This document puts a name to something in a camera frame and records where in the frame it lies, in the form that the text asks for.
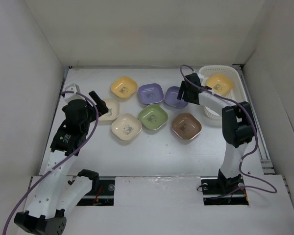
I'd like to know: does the cream panda plate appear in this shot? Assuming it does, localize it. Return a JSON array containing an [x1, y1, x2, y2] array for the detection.
[[111, 113, 142, 141], [99, 98, 120, 121]]

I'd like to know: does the purple plate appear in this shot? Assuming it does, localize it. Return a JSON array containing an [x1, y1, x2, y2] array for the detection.
[[138, 83, 164, 105], [164, 86, 188, 109]]

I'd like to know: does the yellow panda plate back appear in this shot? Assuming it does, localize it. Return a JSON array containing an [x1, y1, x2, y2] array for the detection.
[[110, 76, 138, 99]]

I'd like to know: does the cream panda plate front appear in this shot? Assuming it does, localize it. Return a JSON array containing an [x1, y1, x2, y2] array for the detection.
[[111, 113, 142, 141]]

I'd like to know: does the yellow plate front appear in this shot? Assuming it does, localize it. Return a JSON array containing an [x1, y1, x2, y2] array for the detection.
[[206, 74, 234, 95]]

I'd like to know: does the brown panda plate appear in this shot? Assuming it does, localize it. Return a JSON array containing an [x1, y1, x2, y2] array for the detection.
[[171, 113, 202, 140]]

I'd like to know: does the green panda plate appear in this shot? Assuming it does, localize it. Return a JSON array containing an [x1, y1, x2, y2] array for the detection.
[[138, 104, 168, 131]]

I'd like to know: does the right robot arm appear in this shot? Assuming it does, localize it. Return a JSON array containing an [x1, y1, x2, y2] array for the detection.
[[177, 72, 257, 199]]

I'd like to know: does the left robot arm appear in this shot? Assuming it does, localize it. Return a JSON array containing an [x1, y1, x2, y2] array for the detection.
[[12, 91, 109, 235]]

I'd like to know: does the white perforated plastic bin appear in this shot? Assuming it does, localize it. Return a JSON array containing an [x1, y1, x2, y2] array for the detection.
[[198, 65, 251, 121]]

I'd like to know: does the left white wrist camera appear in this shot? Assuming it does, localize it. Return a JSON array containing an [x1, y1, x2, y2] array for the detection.
[[62, 83, 81, 103]]

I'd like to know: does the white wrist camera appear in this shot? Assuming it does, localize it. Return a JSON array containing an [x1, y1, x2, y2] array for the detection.
[[196, 72, 212, 90], [62, 83, 81, 103]]

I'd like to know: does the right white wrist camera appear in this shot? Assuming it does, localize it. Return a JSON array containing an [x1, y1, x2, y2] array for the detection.
[[196, 72, 212, 90]]

